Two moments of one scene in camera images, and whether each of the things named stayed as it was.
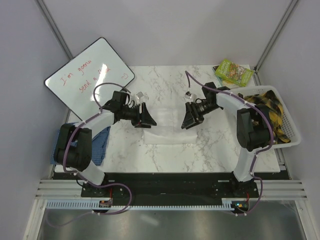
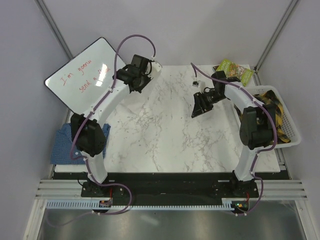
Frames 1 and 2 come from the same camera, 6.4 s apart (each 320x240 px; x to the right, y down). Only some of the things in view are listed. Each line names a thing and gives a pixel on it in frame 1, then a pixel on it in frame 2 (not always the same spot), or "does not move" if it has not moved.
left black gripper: x=144 y=119 → x=148 y=79
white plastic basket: x=288 y=125 does not move
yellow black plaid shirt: x=270 y=103 does not move
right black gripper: x=196 y=118 → x=200 y=106
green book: x=234 y=72 does not move
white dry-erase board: x=86 y=82 does not move
